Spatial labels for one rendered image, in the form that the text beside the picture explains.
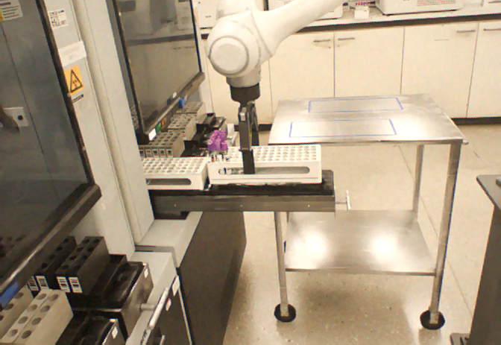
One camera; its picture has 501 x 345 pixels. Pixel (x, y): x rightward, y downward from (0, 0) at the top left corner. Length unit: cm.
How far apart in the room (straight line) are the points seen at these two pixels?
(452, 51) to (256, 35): 279
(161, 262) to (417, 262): 103
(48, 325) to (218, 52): 55
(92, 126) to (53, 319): 36
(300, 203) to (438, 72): 256
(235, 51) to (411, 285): 152
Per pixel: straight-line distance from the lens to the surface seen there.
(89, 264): 87
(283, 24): 83
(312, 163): 105
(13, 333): 79
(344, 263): 168
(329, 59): 335
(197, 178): 111
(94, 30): 94
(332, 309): 190
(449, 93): 359
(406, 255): 175
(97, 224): 93
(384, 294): 198
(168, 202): 116
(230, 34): 78
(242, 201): 110
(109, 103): 96
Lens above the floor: 137
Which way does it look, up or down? 25 degrees down
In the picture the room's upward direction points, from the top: 6 degrees counter-clockwise
